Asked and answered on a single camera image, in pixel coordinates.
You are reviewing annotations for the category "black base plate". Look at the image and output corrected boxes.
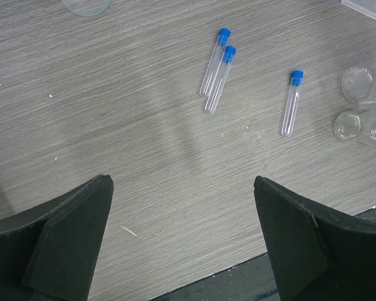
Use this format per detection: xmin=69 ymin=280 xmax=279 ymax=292
xmin=150 ymin=202 xmax=376 ymax=301

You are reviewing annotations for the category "glass watch dish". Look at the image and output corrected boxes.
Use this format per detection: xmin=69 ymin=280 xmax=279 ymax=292
xmin=61 ymin=0 xmax=112 ymax=17

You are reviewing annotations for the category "blue capped test tube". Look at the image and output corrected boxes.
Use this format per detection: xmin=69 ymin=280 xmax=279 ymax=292
xmin=199 ymin=28 xmax=231 ymax=98
xmin=281 ymin=70 xmax=304 ymax=137
xmin=204 ymin=45 xmax=236 ymax=114

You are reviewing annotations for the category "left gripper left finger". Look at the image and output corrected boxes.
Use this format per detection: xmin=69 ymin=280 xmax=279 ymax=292
xmin=0 ymin=174 xmax=114 ymax=300

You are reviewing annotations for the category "small glass beaker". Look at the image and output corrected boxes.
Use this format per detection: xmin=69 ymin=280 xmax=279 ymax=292
xmin=342 ymin=61 xmax=376 ymax=105

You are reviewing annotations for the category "clear test tube rack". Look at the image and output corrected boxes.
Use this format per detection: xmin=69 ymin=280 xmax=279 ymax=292
xmin=341 ymin=0 xmax=376 ymax=20

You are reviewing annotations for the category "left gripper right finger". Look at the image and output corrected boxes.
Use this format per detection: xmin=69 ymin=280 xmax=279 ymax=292
xmin=254 ymin=176 xmax=376 ymax=300

